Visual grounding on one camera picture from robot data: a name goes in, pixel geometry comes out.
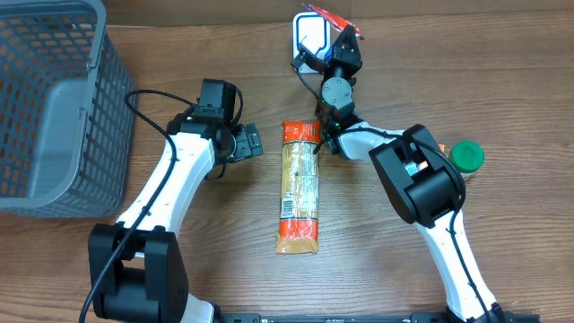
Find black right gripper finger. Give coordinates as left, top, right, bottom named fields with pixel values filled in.
left=334, top=24, right=360, bottom=54
left=293, top=43, right=326, bottom=72

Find red sachet stick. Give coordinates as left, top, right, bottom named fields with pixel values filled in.
left=302, top=3, right=365, bottom=40

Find spaghetti pack orange ends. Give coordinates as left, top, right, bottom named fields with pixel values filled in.
left=276, top=120, right=320, bottom=254

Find green lid jar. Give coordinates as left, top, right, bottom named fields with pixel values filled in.
left=448, top=141, right=485, bottom=180

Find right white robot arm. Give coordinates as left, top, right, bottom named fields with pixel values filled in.
left=291, top=25, right=506, bottom=322

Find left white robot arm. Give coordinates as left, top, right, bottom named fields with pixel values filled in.
left=79, top=122, right=263, bottom=323

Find dark grey plastic basket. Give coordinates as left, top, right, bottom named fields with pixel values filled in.
left=1, top=0, right=135, bottom=218

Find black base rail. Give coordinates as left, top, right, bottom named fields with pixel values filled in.
left=214, top=312, right=542, bottom=323

